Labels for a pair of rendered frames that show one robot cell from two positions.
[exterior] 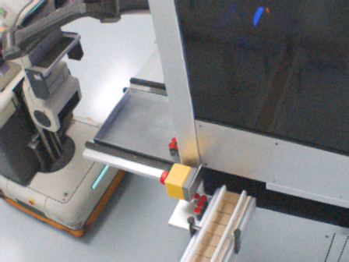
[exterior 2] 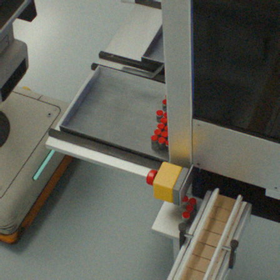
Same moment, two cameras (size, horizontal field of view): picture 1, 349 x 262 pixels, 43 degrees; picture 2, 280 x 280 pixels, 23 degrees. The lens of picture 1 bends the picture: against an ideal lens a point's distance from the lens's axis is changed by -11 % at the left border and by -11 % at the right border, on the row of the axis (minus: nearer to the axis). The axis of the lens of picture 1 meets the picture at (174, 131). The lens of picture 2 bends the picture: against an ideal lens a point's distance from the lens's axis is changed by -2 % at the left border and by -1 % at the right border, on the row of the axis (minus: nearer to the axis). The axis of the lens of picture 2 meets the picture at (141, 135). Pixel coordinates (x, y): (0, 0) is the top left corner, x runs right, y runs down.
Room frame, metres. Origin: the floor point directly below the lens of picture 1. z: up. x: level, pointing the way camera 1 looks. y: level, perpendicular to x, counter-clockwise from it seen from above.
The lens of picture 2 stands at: (-0.18, 0.16, 2.48)
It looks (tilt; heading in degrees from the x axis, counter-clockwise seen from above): 51 degrees down; 355
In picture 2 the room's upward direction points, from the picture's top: 5 degrees counter-clockwise
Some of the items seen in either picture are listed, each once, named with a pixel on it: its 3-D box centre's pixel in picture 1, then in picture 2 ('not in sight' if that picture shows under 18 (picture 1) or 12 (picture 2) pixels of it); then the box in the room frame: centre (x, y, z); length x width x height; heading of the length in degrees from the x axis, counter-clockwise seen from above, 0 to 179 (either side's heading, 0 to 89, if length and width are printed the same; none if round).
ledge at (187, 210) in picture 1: (197, 214); (184, 219); (0.80, -0.02, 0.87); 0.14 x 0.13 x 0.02; 57
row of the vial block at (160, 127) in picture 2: (182, 132); (165, 122); (1.11, -0.03, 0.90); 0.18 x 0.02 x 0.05; 147
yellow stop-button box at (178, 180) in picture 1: (181, 182); (170, 183); (0.84, 0.01, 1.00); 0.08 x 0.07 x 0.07; 57
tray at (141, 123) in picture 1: (153, 125); (130, 113); (1.17, 0.07, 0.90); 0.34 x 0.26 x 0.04; 57
